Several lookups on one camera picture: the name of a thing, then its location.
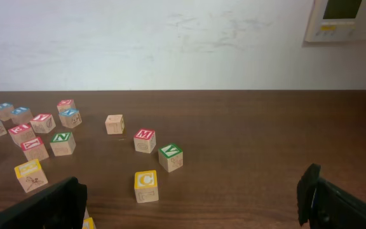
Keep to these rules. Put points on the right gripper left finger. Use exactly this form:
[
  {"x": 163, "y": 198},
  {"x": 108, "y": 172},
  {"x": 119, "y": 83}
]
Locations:
[{"x": 61, "y": 205}]

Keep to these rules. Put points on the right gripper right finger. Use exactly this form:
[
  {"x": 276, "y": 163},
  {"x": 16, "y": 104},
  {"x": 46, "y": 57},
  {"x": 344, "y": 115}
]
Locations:
[{"x": 322, "y": 204}]

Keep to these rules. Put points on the red 3 block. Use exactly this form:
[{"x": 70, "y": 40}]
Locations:
[{"x": 86, "y": 215}]

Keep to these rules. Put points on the yellow block lower right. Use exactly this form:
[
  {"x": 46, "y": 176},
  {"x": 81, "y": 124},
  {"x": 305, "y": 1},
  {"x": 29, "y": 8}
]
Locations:
[{"x": 88, "y": 223}]

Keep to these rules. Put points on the yellow block centre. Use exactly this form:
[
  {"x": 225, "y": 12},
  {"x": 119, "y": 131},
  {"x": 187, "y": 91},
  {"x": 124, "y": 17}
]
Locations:
[{"x": 31, "y": 175}]

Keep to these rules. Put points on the green N block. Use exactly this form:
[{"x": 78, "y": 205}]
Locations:
[{"x": 63, "y": 144}]

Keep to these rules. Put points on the red Y block lower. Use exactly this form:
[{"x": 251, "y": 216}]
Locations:
[{"x": 34, "y": 149}]

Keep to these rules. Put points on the red y block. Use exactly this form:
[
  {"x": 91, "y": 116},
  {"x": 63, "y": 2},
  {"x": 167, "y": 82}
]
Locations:
[
  {"x": 34, "y": 149},
  {"x": 43, "y": 123}
]

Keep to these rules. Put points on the red E block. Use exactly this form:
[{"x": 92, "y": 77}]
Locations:
[{"x": 21, "y": 133}]

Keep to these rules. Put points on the yellow C block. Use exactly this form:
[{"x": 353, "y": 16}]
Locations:
[{"x": 146, "y": 186}]

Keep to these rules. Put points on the red Y block upper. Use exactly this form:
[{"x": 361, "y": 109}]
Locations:
[{"x": 43, "y": 123}]

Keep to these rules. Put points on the blue X block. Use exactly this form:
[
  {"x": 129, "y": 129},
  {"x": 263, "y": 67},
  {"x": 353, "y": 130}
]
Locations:
[{"x": 70, "y": 118}]

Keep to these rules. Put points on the plain wooden block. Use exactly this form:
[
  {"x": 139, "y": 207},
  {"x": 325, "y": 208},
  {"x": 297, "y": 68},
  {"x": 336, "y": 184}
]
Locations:
[{"x": 115, "y": 124}]

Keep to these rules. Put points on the red Q block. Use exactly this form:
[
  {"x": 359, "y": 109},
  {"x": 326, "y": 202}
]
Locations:
[{"x": 66, "y": 104}]

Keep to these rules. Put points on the blue D block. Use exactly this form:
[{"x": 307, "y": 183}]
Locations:
[{"x": 21, "y": 115}]

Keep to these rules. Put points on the red M block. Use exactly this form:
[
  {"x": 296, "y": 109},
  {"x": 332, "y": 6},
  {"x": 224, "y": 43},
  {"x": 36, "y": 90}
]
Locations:
[{"x": 144, "y": 140}]

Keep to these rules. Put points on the blue L block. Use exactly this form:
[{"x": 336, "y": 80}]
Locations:
[{"x": 5, "y": 111}]

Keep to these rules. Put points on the green V block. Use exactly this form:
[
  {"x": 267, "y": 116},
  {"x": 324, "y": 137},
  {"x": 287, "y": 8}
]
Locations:
[{"x": 170, "y": 157}]

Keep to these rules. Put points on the beige wall thermostat panel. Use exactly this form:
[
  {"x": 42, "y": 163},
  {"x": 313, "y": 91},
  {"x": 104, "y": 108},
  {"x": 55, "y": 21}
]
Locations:
[{"x": 336, "y": 21}]

